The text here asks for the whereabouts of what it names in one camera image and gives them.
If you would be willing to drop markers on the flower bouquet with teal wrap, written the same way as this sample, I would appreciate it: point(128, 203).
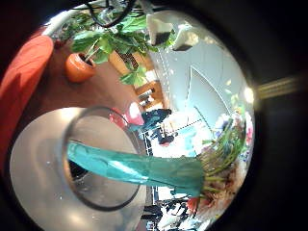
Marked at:
point(144, 168)

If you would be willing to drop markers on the clear glass vase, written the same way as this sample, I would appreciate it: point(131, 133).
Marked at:
point(96, 189)

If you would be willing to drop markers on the green leafy plant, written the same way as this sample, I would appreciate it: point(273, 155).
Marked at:
point(109, 40)

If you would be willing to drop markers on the orange plant pot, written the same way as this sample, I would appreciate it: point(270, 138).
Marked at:
point(78, 69)

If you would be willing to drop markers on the person in red top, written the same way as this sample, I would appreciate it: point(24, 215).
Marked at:
point(134, 115)

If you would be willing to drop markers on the red sofa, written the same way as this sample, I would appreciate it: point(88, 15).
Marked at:
point(22, 83)

